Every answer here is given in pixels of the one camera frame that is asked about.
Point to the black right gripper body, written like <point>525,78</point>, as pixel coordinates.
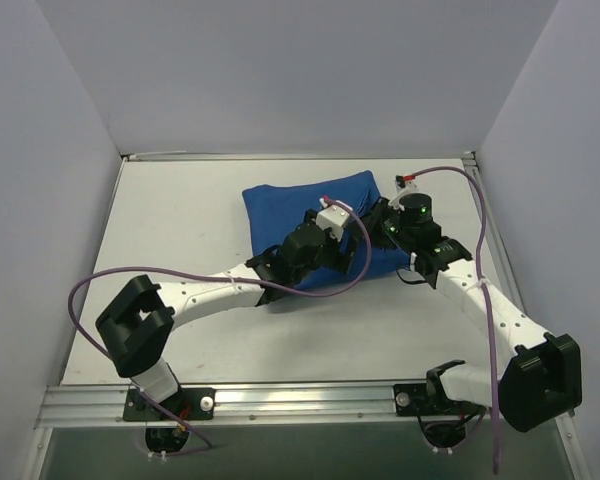
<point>377,215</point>

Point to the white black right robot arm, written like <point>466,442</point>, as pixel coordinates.
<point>533,375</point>

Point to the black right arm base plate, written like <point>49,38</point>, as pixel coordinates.
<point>413,399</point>

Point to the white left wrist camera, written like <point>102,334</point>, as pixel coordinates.
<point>333,217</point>

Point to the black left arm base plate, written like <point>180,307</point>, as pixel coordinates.
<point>189,403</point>

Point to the blue surgical drape cloth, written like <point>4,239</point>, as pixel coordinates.
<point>273,213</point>

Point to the aluminium front frame rail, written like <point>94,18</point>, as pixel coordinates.
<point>101,406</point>

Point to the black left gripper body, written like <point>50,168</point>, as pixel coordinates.
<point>344,248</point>

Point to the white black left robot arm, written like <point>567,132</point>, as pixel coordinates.
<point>137,323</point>

